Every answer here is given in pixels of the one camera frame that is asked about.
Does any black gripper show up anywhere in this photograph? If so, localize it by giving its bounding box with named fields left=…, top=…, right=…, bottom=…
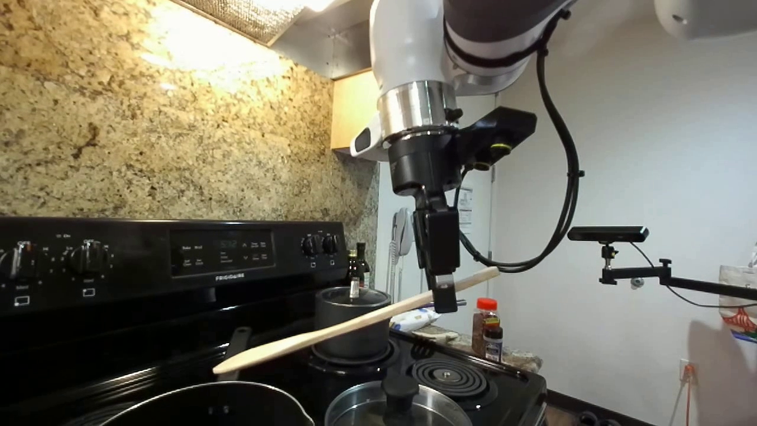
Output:
left=386, top=129, right=467, bottom=317

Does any wooden spoon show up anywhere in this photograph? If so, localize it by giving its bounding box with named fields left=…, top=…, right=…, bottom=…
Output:
left=211, top=265, right=504, bottom=378

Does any white tube item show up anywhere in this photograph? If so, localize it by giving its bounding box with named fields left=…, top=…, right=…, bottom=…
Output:
left=389, top=307, right=445, bottom=337

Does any red cap spice bottle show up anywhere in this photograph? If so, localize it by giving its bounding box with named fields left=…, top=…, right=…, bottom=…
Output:
left=471, top=297, right=507, bottom=367

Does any white paper notice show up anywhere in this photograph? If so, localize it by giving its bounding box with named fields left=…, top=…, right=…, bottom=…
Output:
left=458, top=188, right=477, bottom=236

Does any bare black coil burner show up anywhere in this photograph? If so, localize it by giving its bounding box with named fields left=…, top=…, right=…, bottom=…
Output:
left=406, top=356, right=490, bottom=402

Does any small dark saucepan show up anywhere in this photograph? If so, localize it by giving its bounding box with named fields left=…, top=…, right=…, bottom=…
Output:
left=312, top=284, right=397, bottom=365

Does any covered black coil burner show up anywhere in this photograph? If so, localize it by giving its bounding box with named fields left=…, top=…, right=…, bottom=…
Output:
left=306, top=339, right=402, bottom=378

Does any light wooden cabinet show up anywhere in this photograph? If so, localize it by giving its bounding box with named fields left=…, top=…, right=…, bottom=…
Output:
left=329, top=68, right=397, bottom=164

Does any white draped object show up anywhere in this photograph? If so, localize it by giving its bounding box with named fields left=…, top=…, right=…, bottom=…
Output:
left=683, top=317, right=757, bottom=426

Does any black electric stove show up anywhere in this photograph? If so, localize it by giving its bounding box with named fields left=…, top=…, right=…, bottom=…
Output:
left=0, top=215, right=551, bottom=426

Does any clear plastic bag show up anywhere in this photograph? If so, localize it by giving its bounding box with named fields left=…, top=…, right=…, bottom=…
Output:
left=717, top=264, right=757, bottom=343

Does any white wall phone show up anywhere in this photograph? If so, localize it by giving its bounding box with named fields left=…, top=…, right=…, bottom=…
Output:
left=391, top=206, right=419, bottom=260

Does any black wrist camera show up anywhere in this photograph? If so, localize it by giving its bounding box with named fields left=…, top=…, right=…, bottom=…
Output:
left=458, top=104, right=540, bottom=170

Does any black exterior camera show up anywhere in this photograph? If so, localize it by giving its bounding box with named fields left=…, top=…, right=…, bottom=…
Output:
left=565, top=226, right=650, bottom=246

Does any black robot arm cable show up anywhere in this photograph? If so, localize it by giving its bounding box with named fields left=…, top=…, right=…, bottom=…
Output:
left=451, top=8, right=587, bottom=278

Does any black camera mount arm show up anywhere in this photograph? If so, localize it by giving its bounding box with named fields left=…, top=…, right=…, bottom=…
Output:
left=597, top=241, right=757, bottom=304

